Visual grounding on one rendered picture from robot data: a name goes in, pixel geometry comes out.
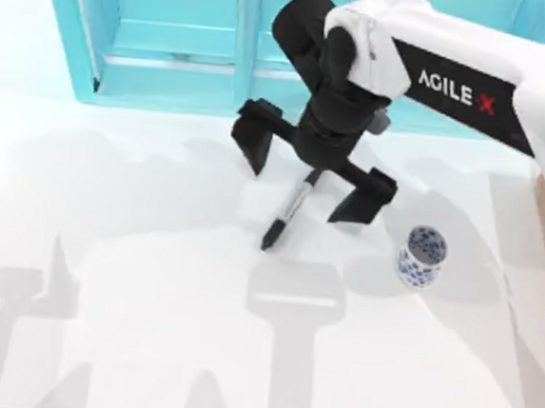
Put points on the black marker pen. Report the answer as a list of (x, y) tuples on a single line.
[(291, 210)]

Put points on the blue and white cup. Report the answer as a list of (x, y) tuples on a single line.
[(420, 262)]

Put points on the light blue rack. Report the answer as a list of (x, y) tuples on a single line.
[(174, 14)]

